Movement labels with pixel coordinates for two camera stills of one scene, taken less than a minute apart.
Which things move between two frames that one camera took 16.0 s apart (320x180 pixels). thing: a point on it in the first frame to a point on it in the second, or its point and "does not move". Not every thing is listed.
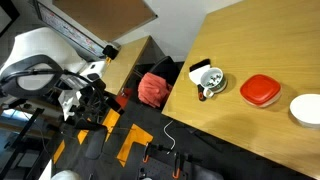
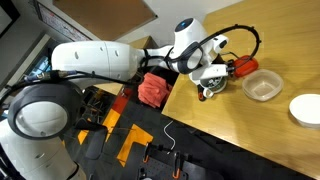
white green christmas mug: [213, 81] does not move
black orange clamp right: [177, 171] does not move
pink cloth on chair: [153, 89] does not move
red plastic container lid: [260, 89] to [244, 65]
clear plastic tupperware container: [266, 104] to [262, 84]
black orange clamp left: [145, 156] does not move
